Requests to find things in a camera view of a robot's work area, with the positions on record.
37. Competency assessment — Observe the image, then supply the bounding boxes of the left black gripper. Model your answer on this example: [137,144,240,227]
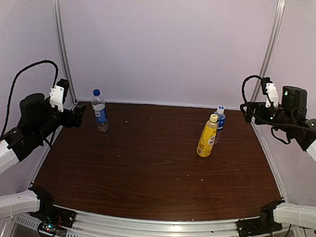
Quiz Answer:
[33,96,86,144]

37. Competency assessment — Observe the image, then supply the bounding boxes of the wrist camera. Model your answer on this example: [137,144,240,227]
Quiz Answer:
[260,77,279,108]
[49,79,70,113]

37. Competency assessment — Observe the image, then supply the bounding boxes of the right aluminium frame post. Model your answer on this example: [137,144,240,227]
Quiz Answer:
[251,0,286,103]

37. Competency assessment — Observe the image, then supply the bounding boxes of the left circuit board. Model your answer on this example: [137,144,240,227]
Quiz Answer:
[37,222,60,237]

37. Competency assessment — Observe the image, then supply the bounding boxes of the left black cable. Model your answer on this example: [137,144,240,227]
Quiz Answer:
[0,57,59,164]

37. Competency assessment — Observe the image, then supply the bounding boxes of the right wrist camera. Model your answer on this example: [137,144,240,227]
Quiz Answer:
[260,77,279,108]

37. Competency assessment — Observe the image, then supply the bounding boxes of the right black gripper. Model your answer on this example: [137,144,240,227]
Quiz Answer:
[239,100,295,133]

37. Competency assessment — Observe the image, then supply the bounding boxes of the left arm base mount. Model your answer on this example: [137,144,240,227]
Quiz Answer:
[29,186,76,228]

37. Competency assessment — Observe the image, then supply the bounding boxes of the yellow drink bottle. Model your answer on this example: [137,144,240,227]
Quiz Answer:
[196,120,217,158]

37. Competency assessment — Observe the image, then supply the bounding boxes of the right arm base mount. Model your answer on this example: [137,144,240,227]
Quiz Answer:
[236,200,283,237]

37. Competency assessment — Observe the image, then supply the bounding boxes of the black cable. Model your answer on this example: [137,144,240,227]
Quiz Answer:
[0,57,59,164]
[240,74,268,109]

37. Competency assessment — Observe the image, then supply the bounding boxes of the left aluminium frame post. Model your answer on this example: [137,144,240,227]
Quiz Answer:
[52,0,78,103]

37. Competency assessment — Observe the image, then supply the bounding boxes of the pale yellow bottle cap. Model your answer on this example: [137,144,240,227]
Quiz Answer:
[209,114,217,122]

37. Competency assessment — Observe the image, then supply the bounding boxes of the clear bottle blue cap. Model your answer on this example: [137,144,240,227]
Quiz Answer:
[91,89,109,132]

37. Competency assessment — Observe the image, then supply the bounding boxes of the front aluminium rail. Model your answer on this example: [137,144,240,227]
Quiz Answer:
[5,199,312,237]

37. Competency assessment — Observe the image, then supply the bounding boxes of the blue label bottle white cap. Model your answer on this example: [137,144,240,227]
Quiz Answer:
[214,105,226,145]

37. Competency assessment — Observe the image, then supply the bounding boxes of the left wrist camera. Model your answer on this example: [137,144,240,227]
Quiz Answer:
[49,79,70,113]

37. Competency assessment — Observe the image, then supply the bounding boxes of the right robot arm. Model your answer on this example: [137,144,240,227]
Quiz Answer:
[240,82,316,234]

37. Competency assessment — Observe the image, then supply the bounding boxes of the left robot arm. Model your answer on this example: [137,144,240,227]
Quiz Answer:
[0,93,86,221]

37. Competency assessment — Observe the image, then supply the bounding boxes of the aluminium frame post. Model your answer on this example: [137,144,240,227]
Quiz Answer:
[251,0,286,103]
[52,0,78,103]

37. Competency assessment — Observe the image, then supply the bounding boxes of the right black cable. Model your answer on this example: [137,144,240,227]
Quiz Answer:
[240,74,268,109]

